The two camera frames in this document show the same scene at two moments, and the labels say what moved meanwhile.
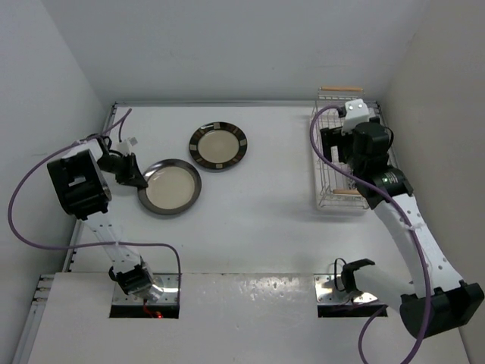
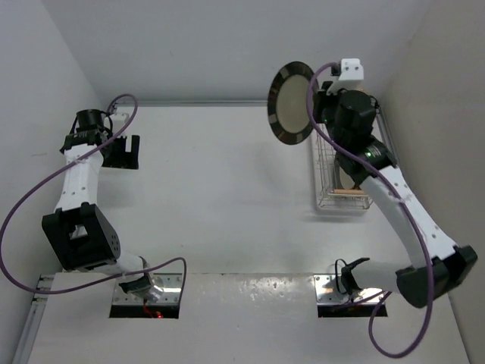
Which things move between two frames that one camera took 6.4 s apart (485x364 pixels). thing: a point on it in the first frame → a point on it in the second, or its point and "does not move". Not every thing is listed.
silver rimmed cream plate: x=173 y=186 → x=342 y=180
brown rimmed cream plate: x=218 y=145 → x=287 y=102
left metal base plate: x=169 y=283 does not move
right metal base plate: x=330 y=290 does not move
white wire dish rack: x=334 y=186 does not move
